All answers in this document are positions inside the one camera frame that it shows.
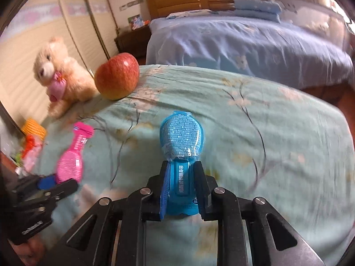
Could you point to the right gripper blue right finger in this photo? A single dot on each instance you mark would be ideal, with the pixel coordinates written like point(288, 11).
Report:
point(204, 188)

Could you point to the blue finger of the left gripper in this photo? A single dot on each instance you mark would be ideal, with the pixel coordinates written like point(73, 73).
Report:
point(47, 182)

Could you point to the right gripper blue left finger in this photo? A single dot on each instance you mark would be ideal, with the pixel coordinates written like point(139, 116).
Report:
point(158, 199)

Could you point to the pink plastic package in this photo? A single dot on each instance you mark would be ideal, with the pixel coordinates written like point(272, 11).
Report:
point(70, 165)

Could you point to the blue plastic package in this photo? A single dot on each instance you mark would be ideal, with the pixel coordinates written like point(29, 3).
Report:
point(181, 139)

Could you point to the person's left hand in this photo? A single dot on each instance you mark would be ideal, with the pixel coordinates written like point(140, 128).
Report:
point(30, 252)

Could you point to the pink red snack wrapper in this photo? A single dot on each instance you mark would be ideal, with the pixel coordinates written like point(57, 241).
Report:
point(31, 151)

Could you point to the green drink pouch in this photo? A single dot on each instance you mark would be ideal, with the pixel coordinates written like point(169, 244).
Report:
point(18, 159)

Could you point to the light green floral bedsheet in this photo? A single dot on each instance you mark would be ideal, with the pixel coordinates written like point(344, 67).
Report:
point(261, 139)

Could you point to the cream teddy bear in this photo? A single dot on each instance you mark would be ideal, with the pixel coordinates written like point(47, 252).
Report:
point(65, 80)

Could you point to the red yellow apple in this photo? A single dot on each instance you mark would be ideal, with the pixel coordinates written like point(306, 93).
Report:
point(118, 77)

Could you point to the dark wooden nightstand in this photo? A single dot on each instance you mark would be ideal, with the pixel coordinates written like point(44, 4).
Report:
point(134, 42)

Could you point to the framed photo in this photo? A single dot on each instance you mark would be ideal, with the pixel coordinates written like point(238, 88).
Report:
point(137, 22)

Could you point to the white blue pillow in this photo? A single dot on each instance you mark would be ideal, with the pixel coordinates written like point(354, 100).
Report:
point(191, 13)

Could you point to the blue bed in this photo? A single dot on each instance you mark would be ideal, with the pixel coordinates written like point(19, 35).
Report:
point(280, 52)

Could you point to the white sliding wardrobe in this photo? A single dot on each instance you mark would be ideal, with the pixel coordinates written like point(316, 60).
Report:
point(46, 36)

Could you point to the folded blue quilts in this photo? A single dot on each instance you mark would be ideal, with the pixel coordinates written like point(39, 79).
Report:
point(258, 9)

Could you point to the grey bed guard rail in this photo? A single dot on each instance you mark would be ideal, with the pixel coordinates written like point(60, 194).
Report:
point(319, 20)

